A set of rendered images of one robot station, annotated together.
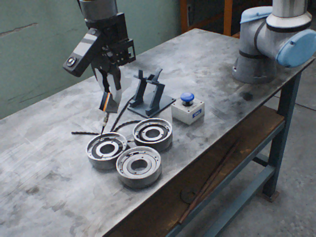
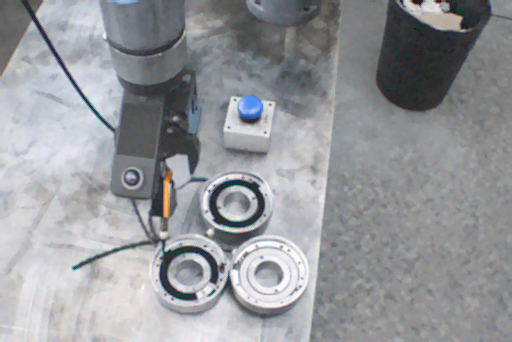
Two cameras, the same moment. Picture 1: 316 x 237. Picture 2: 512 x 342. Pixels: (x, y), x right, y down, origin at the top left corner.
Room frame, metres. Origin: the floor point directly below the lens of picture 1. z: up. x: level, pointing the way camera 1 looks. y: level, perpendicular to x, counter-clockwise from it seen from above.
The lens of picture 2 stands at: (0.28, 0.29, 1.54)
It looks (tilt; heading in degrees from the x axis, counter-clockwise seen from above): 57 degrees down; 316
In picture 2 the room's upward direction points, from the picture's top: 4 degrees clockwise
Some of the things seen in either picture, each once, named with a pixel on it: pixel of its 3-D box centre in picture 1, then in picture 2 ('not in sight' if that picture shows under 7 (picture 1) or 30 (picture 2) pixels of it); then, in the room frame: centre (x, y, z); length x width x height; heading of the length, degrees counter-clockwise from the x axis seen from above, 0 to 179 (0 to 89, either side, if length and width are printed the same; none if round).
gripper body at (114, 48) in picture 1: (109, 42); (157, 94); (0.65, 0.10, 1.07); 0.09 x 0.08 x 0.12; 133
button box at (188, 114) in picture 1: (189, 108); (250, 121); (0.70, -0.09, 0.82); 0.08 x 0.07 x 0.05; 131
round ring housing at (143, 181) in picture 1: (139, 167); (268, 276); (0.48, 0.06, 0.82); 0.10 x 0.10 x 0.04
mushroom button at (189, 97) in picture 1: (187, 101); (249, 114); (0.69, -0.08, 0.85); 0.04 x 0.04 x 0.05
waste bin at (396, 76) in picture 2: not in sight; (425, 42); (0.94, -1.11, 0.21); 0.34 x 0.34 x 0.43
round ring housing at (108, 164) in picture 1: (107, 151); (189, 275); (0.55, 0.14, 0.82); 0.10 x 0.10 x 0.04
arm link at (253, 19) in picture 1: (259, 28); not in sight; (0.90, -0.35, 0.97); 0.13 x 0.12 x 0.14; 15
